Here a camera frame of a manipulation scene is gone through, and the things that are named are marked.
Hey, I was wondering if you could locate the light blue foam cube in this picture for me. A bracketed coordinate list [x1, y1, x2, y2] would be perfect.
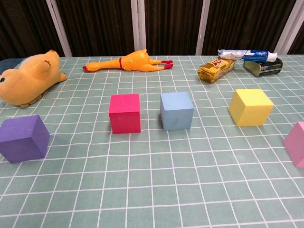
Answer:
[160, 91, 194, 131]

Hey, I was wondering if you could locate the red foam cube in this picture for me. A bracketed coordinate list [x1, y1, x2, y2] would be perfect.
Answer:
[108, 93, 142, 134]

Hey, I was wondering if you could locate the yellow foam cube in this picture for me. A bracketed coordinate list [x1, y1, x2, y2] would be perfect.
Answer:
[228, 88, 275, 127]

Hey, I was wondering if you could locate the pink foam cube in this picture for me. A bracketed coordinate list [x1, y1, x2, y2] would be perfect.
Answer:
[283, 121, 304, 169]

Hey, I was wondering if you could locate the yellow rubber chicken toy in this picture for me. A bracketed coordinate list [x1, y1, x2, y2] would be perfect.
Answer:
[82, 48, 174, 72]

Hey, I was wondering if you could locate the green checked tablecloth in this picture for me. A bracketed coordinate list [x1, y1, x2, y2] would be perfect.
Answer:
[0, 55, 304, 228]

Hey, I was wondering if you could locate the gold snack packet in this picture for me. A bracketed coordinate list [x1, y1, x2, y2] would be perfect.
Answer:
[197, 56, 237, 84]

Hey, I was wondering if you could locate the dark pleated curtain panel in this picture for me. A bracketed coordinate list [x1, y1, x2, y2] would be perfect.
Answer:
[201, 0, 297, 56]
[0, 0, 65, 60]
[55, 0, 136, 57]
[144, 0, 204, 57]
[287, 21, 304, 55]

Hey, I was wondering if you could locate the white blue toothpaste tube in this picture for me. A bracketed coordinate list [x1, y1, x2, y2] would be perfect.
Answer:
[218, 49, 278, 62]

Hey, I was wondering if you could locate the dark tin can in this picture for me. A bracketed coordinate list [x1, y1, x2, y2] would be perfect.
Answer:
[243, 57, 284, 78]

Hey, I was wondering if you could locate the yellow plush animal toy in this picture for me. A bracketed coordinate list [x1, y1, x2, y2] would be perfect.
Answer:
[0, 49, 68, 109]

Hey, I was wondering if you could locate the purple foam cube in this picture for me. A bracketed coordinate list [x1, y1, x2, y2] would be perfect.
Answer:
[0, 114, 51, 164]

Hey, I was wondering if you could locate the dark blue table pad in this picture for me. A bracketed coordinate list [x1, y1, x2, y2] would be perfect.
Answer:
[0, 57, 24, 74]

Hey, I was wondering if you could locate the white partition post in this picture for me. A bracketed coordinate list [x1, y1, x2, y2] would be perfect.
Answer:
[275, 0, 304, 55]
[131, 0, 147, 56]
[196, 0, 211, 57]
[45, 0, 73, 57]

